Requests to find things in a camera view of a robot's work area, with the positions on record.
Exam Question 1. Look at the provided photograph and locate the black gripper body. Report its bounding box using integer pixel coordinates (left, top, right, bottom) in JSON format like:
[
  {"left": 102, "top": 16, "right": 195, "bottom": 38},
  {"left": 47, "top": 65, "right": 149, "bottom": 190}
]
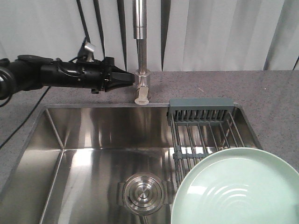
[{"left": 78, "top": 57, "right": 114, "bottom": 94}]

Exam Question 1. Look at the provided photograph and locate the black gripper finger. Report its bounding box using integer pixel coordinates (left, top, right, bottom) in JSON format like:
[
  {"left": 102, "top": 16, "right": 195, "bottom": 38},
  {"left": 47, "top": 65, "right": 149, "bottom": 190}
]
[
  {"left": 110, "top": 66, "right": 135, "bottom": 82},
  {"left": 103, "top": 80, "right": 134, "bottom": 92}
]

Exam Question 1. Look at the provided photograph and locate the stainless steel faucet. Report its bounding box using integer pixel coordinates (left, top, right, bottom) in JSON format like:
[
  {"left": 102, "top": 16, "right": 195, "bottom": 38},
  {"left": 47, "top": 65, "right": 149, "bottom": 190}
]
[{"left": 132, "top": 0, "right": 150, "bottom": 105}]

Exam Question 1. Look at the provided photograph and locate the light green round plate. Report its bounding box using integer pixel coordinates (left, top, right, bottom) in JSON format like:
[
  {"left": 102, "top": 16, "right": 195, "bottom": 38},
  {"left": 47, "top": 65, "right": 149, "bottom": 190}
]
[{"left": 171, "top": 147, "right": 299, "bottom": 224}]

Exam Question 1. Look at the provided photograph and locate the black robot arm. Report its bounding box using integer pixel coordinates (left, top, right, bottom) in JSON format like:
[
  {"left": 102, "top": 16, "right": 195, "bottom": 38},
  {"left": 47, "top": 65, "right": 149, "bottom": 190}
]
[{"left": 0, "top": 55, "right": 135, "bottom": 100}]

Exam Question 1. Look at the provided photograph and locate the grey over-sink drying rack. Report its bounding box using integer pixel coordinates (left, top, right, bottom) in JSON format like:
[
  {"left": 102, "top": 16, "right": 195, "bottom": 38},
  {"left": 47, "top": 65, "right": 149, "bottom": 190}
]
[{"left": 166, "top": 98, "right": 260, "bottom": 187}]

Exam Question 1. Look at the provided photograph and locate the white pleated curtain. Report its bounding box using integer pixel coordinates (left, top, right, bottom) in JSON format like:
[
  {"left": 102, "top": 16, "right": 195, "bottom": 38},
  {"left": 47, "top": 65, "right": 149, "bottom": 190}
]
[{"left": 0, "top": 0, "right": 299, "bottom": 71}]

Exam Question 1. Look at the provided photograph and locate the stainless steel sink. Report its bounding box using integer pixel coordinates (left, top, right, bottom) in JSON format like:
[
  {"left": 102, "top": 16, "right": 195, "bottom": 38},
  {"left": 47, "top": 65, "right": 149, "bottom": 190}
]
[{"left": 0, "top": 104, "right": 178, "bottom": 224}]

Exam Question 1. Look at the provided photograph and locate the round steel sink drain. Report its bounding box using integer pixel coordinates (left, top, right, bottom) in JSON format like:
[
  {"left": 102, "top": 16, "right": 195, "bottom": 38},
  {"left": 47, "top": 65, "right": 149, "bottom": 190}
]
[{"left": 116, "top": 172, "right": 174, "bottom": 216}]

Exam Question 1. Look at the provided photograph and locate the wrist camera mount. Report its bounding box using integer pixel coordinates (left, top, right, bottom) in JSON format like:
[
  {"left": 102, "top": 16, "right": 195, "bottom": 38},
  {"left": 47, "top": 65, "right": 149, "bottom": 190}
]
[{"left": 77, "top": 38, "right": 95, "bottom": 62}]

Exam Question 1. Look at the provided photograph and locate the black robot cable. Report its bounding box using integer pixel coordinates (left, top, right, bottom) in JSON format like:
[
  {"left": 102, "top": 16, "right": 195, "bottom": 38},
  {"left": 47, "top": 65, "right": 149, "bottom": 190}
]
[{"left": 0, "top": 86, "right": 51, "bottom": 150}]

